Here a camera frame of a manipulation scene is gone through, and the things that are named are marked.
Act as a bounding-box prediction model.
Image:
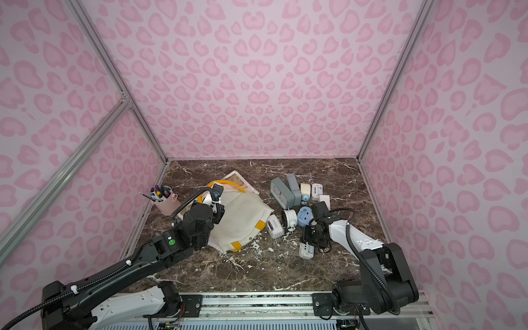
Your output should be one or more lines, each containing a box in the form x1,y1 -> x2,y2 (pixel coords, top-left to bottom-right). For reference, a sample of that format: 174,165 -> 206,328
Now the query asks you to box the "light blue alarm clock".
297,206 -> 314,228

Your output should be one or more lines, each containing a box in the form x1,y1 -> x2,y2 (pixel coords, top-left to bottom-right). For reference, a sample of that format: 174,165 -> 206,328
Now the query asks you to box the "white digital alarm clock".
299,243 -> 315,260

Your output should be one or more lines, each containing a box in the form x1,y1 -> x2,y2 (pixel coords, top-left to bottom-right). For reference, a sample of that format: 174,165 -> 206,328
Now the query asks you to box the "white round alarm clock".
282,209 -> 298,232

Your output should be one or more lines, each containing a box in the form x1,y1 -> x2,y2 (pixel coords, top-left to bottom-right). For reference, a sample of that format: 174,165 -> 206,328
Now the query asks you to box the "white square alarm clock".
319,195 -> 331,210

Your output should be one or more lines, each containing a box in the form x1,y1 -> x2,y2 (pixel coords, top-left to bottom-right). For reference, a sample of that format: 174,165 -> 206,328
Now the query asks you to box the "white canvas tote bag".
192,170 -> 273,253

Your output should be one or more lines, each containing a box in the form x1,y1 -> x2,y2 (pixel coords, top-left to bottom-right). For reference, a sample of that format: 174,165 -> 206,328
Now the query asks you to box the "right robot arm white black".
301,202 -> 419,318

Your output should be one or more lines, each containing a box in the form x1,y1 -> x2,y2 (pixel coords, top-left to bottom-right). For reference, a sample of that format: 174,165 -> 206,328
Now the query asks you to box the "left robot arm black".
41,203 -> 225,329

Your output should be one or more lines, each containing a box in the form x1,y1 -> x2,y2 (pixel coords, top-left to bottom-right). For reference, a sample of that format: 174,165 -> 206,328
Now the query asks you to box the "pink pen holder cup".
138,185 -> 181,216

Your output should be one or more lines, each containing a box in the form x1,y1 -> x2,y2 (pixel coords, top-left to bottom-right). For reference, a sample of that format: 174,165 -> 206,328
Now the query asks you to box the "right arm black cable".
309,207 -> 402,330

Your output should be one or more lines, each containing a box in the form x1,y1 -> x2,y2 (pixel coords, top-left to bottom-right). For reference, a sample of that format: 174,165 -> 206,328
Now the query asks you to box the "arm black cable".
309,207 -> 402,330
0,187 -> 219,330

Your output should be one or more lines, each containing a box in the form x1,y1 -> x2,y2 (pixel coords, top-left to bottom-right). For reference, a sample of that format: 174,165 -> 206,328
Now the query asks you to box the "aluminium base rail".
76,291 -> 438,330

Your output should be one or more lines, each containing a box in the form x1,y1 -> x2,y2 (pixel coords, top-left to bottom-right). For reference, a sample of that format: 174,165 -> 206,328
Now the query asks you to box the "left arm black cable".
0,187 -> 219,330

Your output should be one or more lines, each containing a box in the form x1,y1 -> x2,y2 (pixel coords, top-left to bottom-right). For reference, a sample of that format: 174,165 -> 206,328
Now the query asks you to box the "aluminium corner frame post left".
65,0 -> 169,165

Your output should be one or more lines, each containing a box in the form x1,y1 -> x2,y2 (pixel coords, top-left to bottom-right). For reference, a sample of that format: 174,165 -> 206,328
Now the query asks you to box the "aluminium corner frame post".
356,0 -> 438,164
65,0 -> 169,165

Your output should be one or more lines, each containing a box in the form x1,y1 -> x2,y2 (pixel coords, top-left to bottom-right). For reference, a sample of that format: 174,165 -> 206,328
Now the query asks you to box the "aluminium diagonal frame bar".
1,98 -> 130,265

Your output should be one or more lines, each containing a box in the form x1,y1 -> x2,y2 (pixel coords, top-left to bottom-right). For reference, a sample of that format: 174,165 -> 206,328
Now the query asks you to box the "aluminium corner frame post right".
356,0 -> 438,164

